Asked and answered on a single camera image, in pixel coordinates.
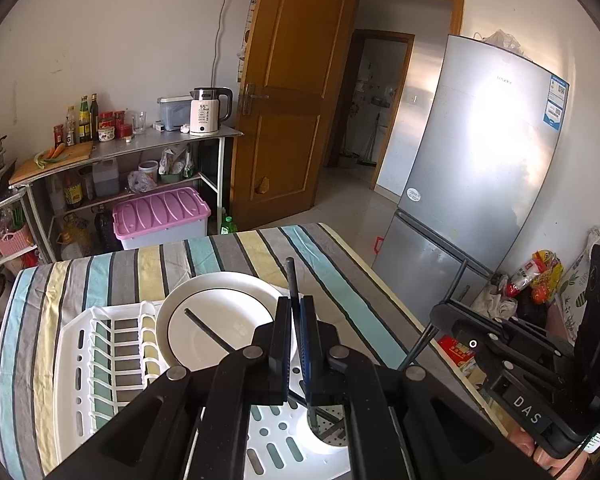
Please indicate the white plastic dish rack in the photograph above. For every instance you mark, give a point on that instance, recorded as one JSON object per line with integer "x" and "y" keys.
{"x": 108, "y": 355}

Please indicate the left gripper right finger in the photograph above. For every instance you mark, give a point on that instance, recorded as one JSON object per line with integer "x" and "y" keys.
{"x": 372, "y": 398}

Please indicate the large white bowl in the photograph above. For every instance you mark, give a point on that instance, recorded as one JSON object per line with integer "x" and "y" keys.
{"x": 232, "y": 304}

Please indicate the silver refrigerator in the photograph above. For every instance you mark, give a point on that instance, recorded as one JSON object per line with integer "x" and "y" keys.
{"x": 489, "y": 140}

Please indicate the white utensil cup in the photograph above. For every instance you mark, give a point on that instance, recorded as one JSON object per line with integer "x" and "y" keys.
{"x": 327, "y": 424}

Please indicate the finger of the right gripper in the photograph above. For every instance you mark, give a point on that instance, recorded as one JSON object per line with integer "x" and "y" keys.
{"x": 472, "y": 329}

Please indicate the green oil bottle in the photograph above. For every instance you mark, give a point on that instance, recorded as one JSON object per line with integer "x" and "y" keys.
{"x": 84, "y": 121}

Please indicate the black chopstick group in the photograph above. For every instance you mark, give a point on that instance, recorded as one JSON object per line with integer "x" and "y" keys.
{"x": 433, "y": 325}
{"x": 208, "y": 330}

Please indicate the pink plastic basket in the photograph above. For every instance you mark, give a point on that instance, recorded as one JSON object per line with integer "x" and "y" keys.
{"x": 12, "y": 242}

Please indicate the grey plastic storage box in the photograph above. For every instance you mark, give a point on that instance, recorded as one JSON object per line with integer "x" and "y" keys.
{"x": 174, "y": 111}

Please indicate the snack bags on floor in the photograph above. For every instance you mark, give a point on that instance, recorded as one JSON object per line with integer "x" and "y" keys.
{"x": 540, "y": 274}

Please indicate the dark soy sauce bottle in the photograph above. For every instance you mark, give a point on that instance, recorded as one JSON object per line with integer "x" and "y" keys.
{"x": 94, "y": 112}

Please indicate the metal kitchen shelf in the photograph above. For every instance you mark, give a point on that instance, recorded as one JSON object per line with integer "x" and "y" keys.
{"x": 27, "y": 187}

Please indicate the striped tablecloth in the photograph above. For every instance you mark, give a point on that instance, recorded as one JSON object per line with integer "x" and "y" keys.
{"x": 347, "y": 293}

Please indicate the pink lidded storage bin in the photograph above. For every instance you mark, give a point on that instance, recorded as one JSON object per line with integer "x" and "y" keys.
{"x": 161, "y": 218}

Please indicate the person right hand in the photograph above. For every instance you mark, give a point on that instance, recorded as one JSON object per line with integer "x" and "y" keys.
{"x": 566, "y": 468}

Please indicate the wooden cutting board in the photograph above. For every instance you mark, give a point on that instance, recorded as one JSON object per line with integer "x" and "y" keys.
{"x": 40, "y": 163}

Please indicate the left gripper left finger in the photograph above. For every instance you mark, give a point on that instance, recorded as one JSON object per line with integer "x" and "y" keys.
{"x": 255, "y": 375}

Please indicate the brown wooden door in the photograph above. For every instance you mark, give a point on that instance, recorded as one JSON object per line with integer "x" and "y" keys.
{"x": 295, "y": 58}

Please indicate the white electric kettle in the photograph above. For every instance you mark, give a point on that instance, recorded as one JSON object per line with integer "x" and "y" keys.
{"x": 210, "y": 107}

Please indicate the red cardboard box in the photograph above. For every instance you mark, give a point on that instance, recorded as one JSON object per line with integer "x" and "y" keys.
{"x": 460, "y": 355}

